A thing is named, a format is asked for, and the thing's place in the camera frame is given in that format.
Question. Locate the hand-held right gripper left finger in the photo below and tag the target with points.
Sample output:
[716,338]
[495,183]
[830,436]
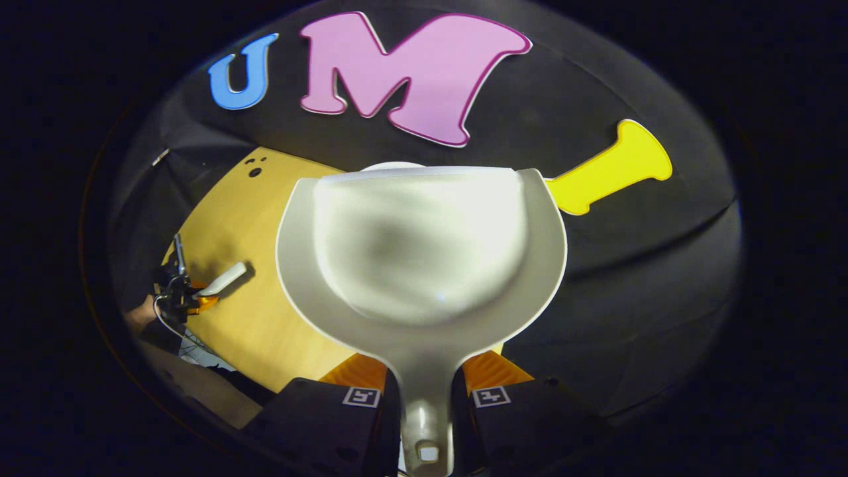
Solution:
[331,424]

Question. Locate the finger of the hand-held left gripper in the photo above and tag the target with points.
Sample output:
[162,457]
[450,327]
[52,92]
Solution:
[207,304]

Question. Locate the wooden desktop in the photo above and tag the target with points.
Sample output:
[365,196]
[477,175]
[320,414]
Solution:
[252,331]

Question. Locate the white ribbed garbage bin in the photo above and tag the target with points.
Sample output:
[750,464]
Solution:
[392,165]

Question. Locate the white plastic dustpan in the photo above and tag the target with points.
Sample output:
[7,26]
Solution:
[424,252]

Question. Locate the grey fabric surface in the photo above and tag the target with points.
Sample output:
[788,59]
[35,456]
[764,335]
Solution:
[199,391]

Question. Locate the small white broom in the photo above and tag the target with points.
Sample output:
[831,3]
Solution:
[228,276]

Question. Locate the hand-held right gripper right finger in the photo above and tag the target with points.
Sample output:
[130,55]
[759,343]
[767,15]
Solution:
[523,424]

